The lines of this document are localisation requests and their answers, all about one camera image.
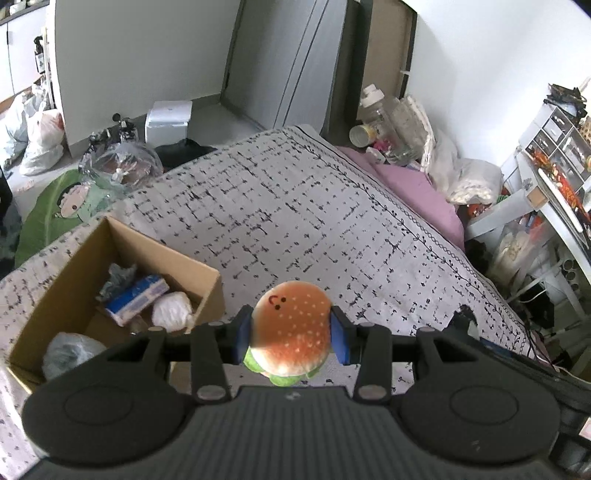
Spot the white plastic bundle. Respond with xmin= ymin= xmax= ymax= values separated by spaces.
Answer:
xmin=151 ymin=292 xmax=194 ymax=333

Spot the plush hamburger toy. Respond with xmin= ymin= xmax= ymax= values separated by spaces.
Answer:
xmin=243 ymin=280 xmax=332 ymax=387

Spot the blue tissue pack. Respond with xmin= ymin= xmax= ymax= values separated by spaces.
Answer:
xmin=104 ymin=275 xmax=169 ymax=327

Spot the blue-grey knitted cloth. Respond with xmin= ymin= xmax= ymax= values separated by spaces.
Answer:
xmin=96 ymin=263 xmax=137 ymax=303

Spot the light blue plastic bag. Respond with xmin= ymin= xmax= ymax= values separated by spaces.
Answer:
xmin=42 ymin=332 xmax=106 ymax=381

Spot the brown cardboard box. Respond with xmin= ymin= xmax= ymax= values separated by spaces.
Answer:
xmin=6 ymin=215 xmax=226 ymax=394

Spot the grey patterned bed blanket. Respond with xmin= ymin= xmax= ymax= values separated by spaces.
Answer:
xmin=0 ymin=125 xmax=532 ymax=476

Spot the pink bed sheet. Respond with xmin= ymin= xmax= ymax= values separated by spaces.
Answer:
xmin=339 ymin=147 xmax=465 ymax=251

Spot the clear plastic bag with items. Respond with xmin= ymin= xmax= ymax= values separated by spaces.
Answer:
xmin=80 ymin=142 xmax=163 ymax=195

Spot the green cartoon leaf cushion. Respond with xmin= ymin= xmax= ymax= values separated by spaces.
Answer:
xmin=15 ymin=170 xmax=127 ymax=268

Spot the paper cup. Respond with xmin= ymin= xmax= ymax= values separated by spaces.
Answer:
xmin=349 ymin=124 xmax=378 ymax=148

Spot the clear plastic jar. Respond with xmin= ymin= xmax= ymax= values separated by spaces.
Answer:
xmin=360 ymin=84 xmax=415 ymax=166

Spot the white desk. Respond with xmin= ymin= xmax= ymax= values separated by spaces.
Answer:
xmin=465 ymin=149 xmax=590 ymax=281

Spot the white cube appliance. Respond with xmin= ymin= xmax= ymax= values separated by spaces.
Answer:
xmin=144 ymin=101 xmax=192 ymax=148

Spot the white garbage bag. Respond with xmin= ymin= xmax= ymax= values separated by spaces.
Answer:
xmin=19 ymin=109 xmax=65 ymax=176

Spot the white drawer organizer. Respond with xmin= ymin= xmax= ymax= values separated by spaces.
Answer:
xmin=522 ymin=104 xmax=590 ymax=189

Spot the leaning brown board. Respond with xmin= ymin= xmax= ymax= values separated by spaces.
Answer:
xmin=322 ymin=1 xmax=418 ymax=145

